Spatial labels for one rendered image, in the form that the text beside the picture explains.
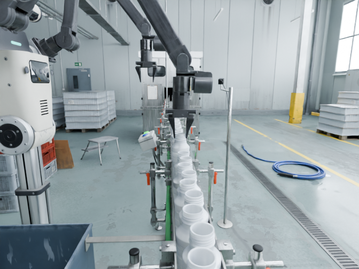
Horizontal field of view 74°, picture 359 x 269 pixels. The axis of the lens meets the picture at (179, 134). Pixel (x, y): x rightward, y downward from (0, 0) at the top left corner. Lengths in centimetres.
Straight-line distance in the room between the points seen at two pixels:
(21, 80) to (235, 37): 1087
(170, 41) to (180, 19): 1058
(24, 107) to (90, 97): 635
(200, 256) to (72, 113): 733
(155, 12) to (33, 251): 83
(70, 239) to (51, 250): 7
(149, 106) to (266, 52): 758
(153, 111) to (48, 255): 480
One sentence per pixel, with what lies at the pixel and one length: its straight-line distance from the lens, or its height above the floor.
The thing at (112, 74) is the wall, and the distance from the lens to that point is 1128.
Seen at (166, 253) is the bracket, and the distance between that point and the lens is 42.
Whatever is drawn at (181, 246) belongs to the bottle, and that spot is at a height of 111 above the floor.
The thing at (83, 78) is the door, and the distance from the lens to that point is 1159.
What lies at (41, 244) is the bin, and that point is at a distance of 94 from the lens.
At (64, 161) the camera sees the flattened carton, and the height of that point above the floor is 13.
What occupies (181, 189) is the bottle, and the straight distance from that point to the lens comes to 53.
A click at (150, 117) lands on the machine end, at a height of 63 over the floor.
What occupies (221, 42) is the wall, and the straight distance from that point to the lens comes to 1139.
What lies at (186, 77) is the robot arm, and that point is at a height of 140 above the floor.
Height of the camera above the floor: 138
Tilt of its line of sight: 12 degrees down
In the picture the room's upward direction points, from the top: straight up
